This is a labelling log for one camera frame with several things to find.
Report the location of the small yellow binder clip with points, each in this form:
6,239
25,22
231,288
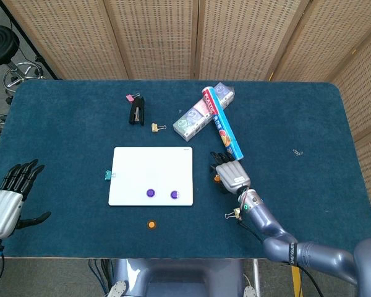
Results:
154,127

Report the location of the metal table leg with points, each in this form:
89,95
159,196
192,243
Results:
256,275

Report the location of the large yellow binder clip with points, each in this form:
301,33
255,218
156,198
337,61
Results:
235,212

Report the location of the wooden folding screen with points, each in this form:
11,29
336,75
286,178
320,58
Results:
157,37

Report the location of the dark blue table carpet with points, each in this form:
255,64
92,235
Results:
80,216

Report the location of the black stapler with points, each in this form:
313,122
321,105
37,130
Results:
137,113

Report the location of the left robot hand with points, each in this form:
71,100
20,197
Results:
3,210

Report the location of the pink binder clip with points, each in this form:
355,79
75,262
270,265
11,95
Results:
130,98

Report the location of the purple round magnet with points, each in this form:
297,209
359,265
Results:
151,193
174,194

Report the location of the orange round magnet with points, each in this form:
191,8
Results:
151,224
216,178

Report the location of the teal binder clip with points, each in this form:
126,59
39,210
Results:
107,175

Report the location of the tissue multipack in clear wrap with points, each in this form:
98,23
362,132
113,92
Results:
188,122

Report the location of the grey-blue robot torso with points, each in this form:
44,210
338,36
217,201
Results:
179,278

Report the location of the metal paper clip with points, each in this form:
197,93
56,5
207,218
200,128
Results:
297,152

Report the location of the white rectangular board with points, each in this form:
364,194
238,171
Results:
151,170

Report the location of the red blue foil box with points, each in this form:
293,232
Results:
224,130

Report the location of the black round stool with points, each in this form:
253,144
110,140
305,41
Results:
0,46

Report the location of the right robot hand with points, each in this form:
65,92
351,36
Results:
233,176

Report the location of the black metal pole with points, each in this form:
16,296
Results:
28,40

